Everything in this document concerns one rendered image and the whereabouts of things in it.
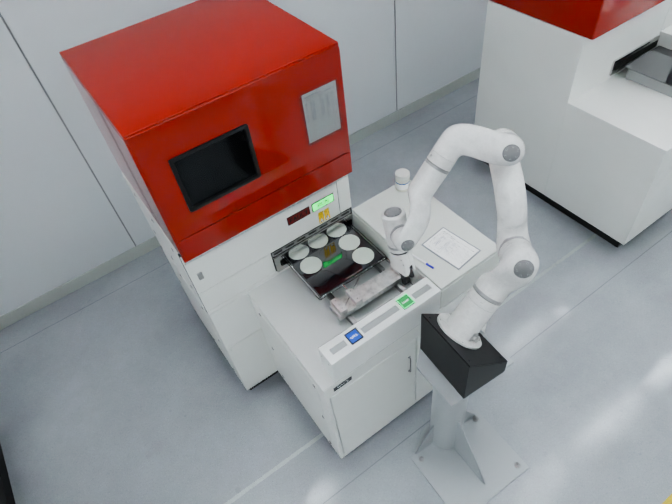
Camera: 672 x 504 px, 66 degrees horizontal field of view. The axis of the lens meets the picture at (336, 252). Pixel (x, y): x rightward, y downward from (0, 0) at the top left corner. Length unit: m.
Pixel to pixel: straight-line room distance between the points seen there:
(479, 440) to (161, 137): 2.10
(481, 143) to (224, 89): 0.84
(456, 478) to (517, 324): 1.00
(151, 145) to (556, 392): 2.37
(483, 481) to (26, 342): 2.90
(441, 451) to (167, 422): 1.50
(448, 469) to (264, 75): 2.02
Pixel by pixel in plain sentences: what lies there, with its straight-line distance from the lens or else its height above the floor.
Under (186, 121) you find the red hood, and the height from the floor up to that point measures 1.78.
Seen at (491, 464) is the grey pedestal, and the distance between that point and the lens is 2.88.
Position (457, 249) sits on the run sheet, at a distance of 2.32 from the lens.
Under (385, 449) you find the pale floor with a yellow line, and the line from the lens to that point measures 2.89.
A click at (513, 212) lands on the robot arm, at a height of 1.44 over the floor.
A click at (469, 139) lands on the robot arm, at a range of 1.75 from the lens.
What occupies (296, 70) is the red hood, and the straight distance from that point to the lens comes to 1.91.
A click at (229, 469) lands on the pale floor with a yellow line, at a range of 2.98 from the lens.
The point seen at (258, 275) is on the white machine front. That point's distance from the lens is 2.42.
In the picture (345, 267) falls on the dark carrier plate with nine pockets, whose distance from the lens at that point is 2.35.
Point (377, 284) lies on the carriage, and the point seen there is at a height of 0.88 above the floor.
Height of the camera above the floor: 2.70
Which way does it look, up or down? 48 degrees down
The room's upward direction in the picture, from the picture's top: 9 degrees counter-clockwise
